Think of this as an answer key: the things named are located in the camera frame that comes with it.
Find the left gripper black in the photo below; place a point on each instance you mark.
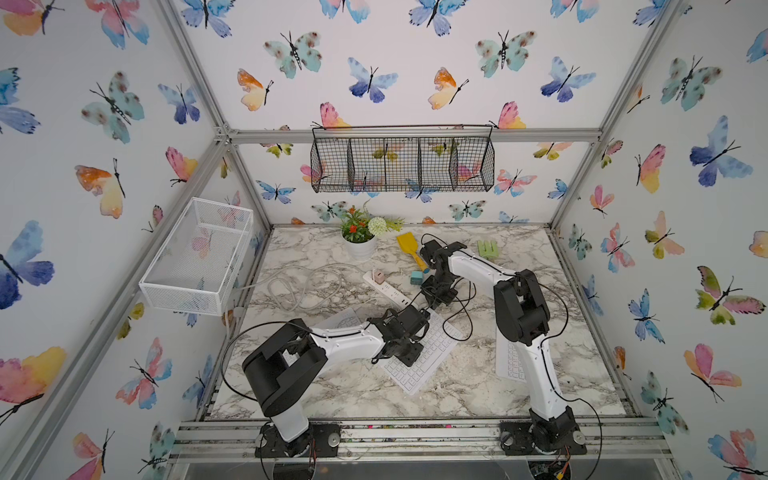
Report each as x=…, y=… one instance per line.
x=413, y=358

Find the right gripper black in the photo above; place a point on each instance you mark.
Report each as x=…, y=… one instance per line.
x=434, y=300

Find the teal USB charger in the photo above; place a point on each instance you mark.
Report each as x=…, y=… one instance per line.
x=416, y=278

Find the white power strip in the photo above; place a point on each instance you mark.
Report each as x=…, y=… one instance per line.
x=387, y=290

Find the white keyboard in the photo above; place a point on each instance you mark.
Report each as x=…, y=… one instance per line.
x=347, y=318
x=507, y=363
x=438, y=344

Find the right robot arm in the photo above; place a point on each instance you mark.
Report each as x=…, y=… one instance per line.
x=522, y=317

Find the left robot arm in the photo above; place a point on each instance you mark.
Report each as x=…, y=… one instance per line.
x=283, y=367

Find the potted plant white pot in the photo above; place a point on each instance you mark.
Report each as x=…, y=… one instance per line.
x=360, y=230

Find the black wire wall basket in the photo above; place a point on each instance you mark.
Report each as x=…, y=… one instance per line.
x=378, y=159

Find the white mesh wall basket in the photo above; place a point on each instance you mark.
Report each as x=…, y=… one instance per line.
x=195, y=268

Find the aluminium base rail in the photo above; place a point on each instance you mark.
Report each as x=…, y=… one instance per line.
x=419, y=440

